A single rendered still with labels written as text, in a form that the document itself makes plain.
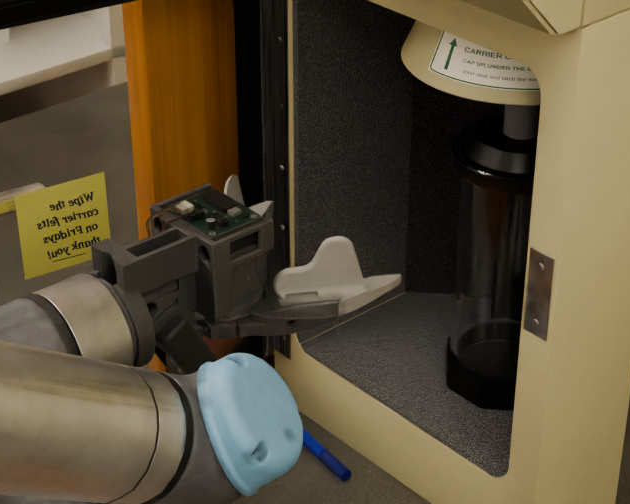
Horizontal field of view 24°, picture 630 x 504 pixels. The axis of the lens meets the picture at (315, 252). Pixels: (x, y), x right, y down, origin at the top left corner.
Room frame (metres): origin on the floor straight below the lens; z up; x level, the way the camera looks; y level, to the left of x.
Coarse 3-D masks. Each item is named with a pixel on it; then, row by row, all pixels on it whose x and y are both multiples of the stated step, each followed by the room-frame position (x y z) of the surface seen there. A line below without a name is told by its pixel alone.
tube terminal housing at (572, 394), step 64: (384, 0) 1.02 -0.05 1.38; (448, 0) 0.97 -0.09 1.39; (576, 64) 0.88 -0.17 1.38; (576, 128) 0.88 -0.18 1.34; (576, 192) 0.88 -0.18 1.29; (576, 256) 0.89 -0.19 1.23; (576, 320) 0.90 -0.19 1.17; (320, 384) 1.07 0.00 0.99; (576, 384) 0.90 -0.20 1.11; (384, 448) 1.00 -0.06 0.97; (448, 448) 0.95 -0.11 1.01; (512, 448) 0.90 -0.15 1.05; (576, 448) 0.91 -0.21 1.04
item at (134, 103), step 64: (192, 0) 1.07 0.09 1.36; (0, 64) 0.98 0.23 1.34; (64, 64) 1.01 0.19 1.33; (128, 64) 1.04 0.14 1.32; (192, 64) 1.06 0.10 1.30; (0, 128) 0.98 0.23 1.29; (64, 128) 1.00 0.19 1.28; (128, 128) 1.03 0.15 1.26; (192, 128) 1.06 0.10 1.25; (0, 192) 0.98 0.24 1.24; (64, 192) 1.00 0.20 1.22; (128, 192) 1.03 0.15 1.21; (0, 256) 0.97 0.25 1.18; (64, 256) 1.00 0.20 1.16
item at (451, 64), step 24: (408, 48) 1.04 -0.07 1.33; (432, 48) 1.01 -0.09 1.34; (456, 48) 0.99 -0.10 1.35; (480, 48) 0.98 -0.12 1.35; (432, 72) 1.00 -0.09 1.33; (456, 72) 0.98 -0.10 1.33; (480, 72) 0.98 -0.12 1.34; (504, 72) 0.97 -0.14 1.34; (528, 72) 0.97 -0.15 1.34; (480, 96) 0.97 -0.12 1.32; (504, 96) 0.96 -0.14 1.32; (528, 96) 0.96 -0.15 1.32
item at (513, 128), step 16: (512, 112) 1.03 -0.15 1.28; (528, 112) 1.03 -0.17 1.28; (480, 128) 1.05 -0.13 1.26; (496, 128) 1.05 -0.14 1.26; (512, 128) 1.03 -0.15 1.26; (528, 128) 1.03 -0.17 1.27; (464, 144) 1.04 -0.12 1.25; (480, 144) 1.02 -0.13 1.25; (496, 144) 1.02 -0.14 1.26; (512, 144) 1.02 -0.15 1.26; (528, 144) 1.02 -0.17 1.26; (480, 160) 1.01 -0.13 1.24; (496, 160) 1.01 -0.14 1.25; (512, 160) 1.00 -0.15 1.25; (528, 160) 1.00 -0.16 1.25
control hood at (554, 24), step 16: (464, 0) 0.92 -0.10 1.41; (480, 0) 0.89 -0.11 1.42; (496, 0) 0.87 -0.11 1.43; (512, 0) 0.85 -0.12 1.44; (528, 0) 0.84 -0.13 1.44; (544, 0) 0.85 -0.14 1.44; (560, 0) 0.86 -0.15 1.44; (576, 0) 0.87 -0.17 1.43; (512, 16) 0.88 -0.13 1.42; (528, 16) 0.86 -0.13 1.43; (544, 16) 0.85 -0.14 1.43; (560, 16) 0.86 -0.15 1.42; (576, 16) 0.87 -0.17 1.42; (544, 32) 0.87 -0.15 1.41; (560, 32) 0.86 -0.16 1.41
